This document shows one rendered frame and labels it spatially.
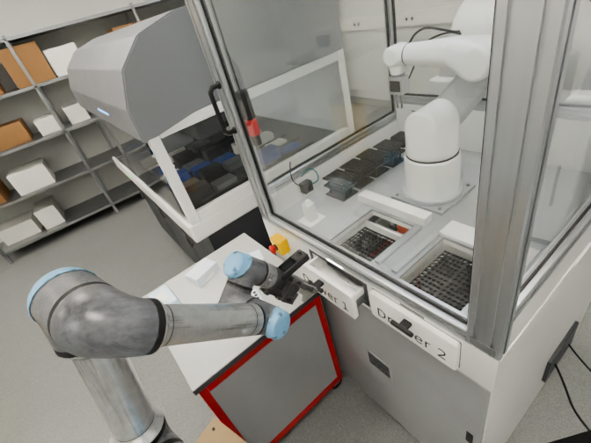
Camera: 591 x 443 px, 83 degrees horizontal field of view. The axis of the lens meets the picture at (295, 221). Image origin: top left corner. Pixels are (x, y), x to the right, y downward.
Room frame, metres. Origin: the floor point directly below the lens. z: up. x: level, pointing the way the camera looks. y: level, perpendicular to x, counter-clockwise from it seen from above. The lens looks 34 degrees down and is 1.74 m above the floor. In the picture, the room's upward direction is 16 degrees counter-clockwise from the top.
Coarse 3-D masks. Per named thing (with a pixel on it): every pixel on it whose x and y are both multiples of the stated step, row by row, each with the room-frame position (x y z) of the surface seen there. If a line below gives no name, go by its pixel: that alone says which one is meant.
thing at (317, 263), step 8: (312, 264) 0.96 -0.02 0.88; (320, 264) 0.98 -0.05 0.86; (328, 272) 0.94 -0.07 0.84; (336, 272) 0.93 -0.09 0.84; (336, 280) 0.89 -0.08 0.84; (352, 280) 0.87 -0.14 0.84; (352, 288) 0.83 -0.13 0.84; (360, 288) 0.77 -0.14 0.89; (360, 296) 0.75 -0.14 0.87; (360, 304) 0.75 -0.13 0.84
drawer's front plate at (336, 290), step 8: (304, 264) 0.92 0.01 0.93; (304, 272) 0.92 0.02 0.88; (312, 272) 0.87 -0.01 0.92; (320, 272) 0.86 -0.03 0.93; (312, 280) 0.89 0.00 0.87; (328, 280) 0.81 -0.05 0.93; (328, 288) 0.81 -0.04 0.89; (336, 288) 0.77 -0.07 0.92; (344, 288) 0.75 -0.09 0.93; (328, 296) 0.82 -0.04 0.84; (336, 296) 0.78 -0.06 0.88; (344, 296) 0.74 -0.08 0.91; (352, 296) 0.72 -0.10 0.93; (336, 304) 0.79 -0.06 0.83; (344, 304) 0.75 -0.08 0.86; (352, 304) 0.71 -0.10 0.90; (352, 312) 0.72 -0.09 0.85
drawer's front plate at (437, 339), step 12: (372, 300) 0.70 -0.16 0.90; (384, 300) 0.67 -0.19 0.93; (372, 312) 0.71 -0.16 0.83; (384, 312) 0.66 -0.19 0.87; (396, 312) 0.62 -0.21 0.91; (408, 312) 0.60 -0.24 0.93; (420, 324) 0.55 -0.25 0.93; (420, 336) 0.55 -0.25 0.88; (432, 336) 0.52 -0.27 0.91; (444, 336) 0.50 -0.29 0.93; (432, 348) 0.52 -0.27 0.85; (444, 348) 0.49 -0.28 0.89; (456, 348) 0.46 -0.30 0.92; (444, 360) 0.49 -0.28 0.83; (456, 360) 0.46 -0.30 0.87
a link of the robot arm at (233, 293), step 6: (228, 282) 0.69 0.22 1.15; (228, 288) 0.67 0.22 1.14; (234, 288) 0.67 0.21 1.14; (240, 288) 0.66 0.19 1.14; (246, 288) 0.67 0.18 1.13; (222, 294) 0.67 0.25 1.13; (228, 294) 0.66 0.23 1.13; (234, 294) 0.65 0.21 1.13; (240, 294) 0.65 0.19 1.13; (246, 294) 0.65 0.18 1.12; (222, 300) 0.66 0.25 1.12; (228, 300) 0.65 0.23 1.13; (234, 300) 0.64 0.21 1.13; (240, 300) 0.63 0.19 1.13; (246, 300) 0.62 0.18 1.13
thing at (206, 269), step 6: (204, 258) 1.29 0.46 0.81; (198, 264) 1.26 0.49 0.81; (204, 264) 1.25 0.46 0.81; (210, 264) 1.24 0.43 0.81; (216, 264) 1.24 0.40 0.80; (192, 270) 1.23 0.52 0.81; (198, 270) 1.22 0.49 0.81; (204, 270) 1.20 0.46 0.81; (210, 270) 1.21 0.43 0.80; (216, 270) 1.23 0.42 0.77; (186, 276) 1.20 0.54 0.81; (192, 276) 1.19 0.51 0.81; (198, 276) 1.17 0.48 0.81; (204, 276) 1.18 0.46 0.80; (210, 276) 1.20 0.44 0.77; (192, 282) 1.19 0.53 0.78; (198, 282) 1.15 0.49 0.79; (204, 282) 1.17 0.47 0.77
